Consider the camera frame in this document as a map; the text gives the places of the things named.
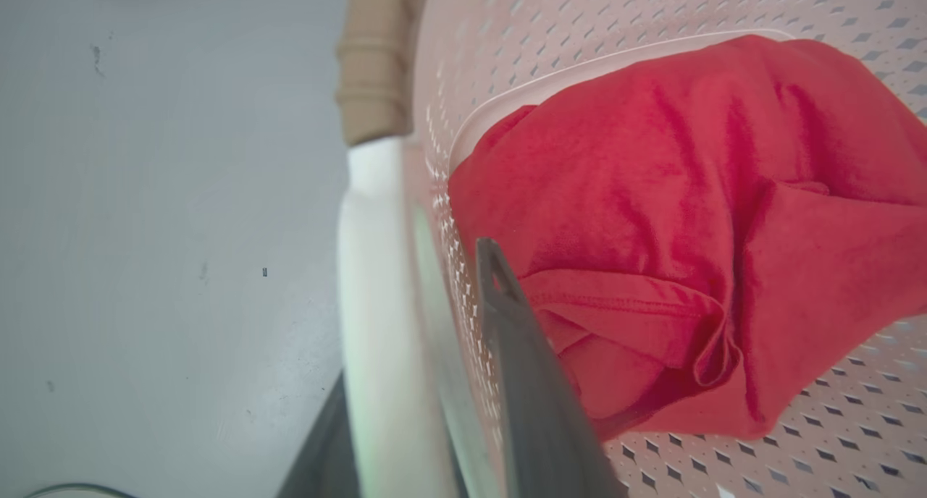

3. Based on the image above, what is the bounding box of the red cloth garment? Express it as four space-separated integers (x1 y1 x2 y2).
448 35 927 442

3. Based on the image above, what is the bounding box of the thin grey cable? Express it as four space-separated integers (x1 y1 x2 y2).
24 483 137 498

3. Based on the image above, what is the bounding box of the beige rope basket handle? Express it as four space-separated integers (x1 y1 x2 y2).
335 0 428 147

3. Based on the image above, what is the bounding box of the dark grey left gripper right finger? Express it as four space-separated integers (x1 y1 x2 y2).
474 237 628 498

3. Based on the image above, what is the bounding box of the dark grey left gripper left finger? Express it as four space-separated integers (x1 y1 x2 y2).
277 371 361 498

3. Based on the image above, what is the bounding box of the white perforated plastic laundry basket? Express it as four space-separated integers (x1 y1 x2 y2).
336 0 927 498

